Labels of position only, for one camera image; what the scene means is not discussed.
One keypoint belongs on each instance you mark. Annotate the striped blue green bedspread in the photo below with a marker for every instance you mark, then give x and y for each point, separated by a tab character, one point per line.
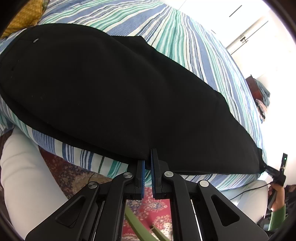
173	34

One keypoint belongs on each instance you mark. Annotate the black pants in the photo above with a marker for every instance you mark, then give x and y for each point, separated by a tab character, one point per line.
118	97

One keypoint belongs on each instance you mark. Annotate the white door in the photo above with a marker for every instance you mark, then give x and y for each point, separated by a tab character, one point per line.
245	36

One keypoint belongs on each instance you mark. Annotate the person right hand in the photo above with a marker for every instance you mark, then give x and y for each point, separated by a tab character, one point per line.
279	201

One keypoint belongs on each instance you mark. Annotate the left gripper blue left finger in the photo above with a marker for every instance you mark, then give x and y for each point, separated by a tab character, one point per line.
95	212

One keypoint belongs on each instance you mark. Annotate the white bed base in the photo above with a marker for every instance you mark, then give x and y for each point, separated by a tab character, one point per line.
31	193

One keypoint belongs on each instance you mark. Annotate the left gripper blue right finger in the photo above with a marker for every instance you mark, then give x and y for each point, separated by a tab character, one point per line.
198	210

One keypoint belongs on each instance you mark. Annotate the orange floral blanket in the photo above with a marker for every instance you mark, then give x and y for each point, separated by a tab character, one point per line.
28	16

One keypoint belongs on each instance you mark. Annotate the dark wooden dresser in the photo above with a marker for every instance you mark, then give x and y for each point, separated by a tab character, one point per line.
254	89

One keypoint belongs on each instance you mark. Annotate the pile of colourful clothes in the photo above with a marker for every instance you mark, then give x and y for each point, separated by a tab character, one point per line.
262	109

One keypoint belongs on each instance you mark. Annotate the grey-blue cloth on dresser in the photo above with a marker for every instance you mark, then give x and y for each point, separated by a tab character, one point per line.
265	93

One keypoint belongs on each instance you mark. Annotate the green sleeve forearm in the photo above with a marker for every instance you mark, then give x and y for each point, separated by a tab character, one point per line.
277	218

